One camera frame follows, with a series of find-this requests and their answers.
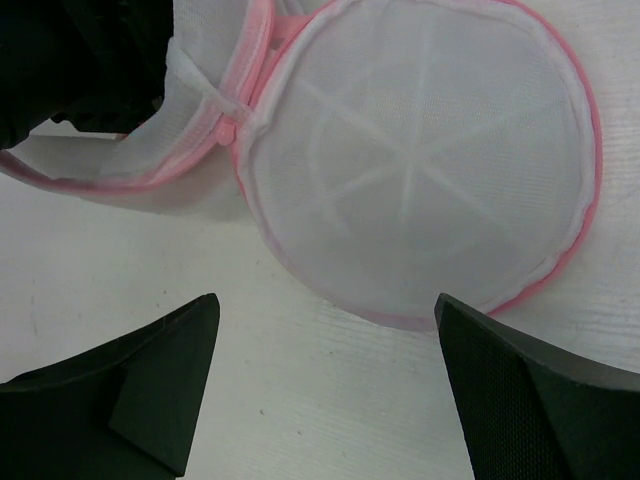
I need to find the white mesh laundry bag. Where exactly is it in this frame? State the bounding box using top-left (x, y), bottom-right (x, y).
top-left (1, 1), bottom-right (602, 330)

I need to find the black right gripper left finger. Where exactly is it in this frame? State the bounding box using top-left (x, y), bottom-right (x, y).
top-left (1, 294), bottom-right (220, 479)

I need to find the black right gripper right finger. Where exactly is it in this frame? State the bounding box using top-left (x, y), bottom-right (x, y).
top-left (434, 294), bottom-right (639, 480)

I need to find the black bra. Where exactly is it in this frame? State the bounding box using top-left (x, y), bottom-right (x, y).
top-left (1, 0), bottom-right (174, 149)

